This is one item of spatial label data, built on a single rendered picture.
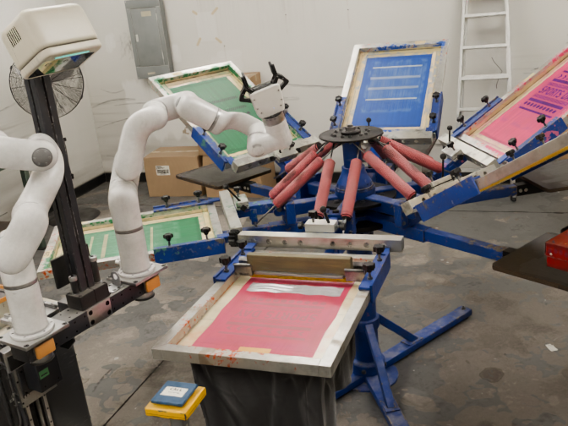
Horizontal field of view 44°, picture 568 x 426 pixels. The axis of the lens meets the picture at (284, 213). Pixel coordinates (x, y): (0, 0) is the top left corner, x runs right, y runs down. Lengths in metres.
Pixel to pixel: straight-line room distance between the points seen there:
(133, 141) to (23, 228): 0.50
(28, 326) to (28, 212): 0.36
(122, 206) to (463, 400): 2.02
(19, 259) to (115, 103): 5.86
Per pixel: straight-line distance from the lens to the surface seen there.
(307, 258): 2.55
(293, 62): 6.79
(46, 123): 2.14
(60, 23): 2.01
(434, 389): 3.68
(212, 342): 2.28
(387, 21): 6.51
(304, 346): 2.19
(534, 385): 3.75
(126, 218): 2.33
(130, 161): 2.29
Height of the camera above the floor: 2.06
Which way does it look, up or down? 19 degrees down
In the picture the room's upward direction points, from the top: 6 degrees counter-clockwise
